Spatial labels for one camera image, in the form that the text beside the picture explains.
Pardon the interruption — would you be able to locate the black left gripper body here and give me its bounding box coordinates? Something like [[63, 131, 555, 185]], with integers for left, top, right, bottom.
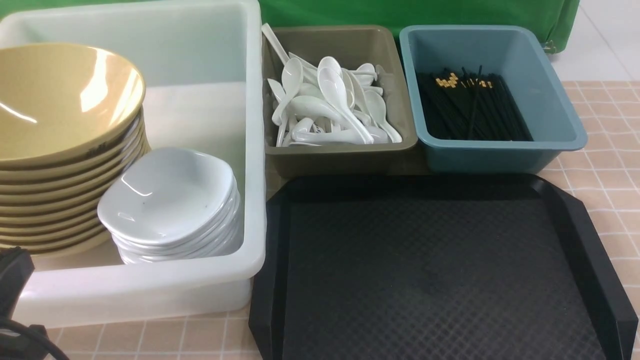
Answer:
[[0, 246, 35, 319]]

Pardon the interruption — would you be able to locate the yellow noodle bowl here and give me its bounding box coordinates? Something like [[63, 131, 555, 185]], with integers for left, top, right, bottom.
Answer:
[[0, 43, 146, 169]]

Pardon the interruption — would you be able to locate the stack of yellow bowls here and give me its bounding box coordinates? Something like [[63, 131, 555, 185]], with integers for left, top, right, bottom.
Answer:
[[0, 107, 152, 258]]

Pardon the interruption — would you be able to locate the stack of white dishes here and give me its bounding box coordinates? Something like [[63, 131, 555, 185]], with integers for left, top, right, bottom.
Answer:
[[97, 147, 243, 265]]

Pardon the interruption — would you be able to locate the white plastic tub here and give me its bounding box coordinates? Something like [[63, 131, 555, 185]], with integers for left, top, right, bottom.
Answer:
[[1, 0, 266, 328]]

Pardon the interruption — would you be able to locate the black serving tray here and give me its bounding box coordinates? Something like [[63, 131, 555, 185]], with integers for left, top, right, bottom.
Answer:
[[248, 174, 639, 360]]

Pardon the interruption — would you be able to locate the pile of white spoons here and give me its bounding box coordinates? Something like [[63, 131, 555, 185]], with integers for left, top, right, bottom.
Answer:
[[261, 23, 403, 148]]

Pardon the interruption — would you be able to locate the brown plastic bin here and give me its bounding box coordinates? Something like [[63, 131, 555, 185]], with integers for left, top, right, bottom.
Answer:
[[262, 25, 418, 179]]

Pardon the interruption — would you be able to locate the black chopsticks pile in bin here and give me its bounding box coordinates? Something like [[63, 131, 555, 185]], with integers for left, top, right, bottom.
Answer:
[[416, 66, 533, 142]]

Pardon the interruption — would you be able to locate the teal plastic bin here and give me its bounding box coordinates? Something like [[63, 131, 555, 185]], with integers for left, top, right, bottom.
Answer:
[[398, 25, 588, 174]]

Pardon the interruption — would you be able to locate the beige checked tablecloth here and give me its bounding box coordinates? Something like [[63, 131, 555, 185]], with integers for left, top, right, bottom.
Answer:
[[46, 80, 639, 360]]

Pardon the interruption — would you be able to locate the green cloth backdrop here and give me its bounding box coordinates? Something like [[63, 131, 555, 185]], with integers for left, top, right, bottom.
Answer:
[[0, 0, 582, 55]]

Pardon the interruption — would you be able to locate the black cable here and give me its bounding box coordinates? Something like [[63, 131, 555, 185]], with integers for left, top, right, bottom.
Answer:
[[0, 317, 71, 360]]

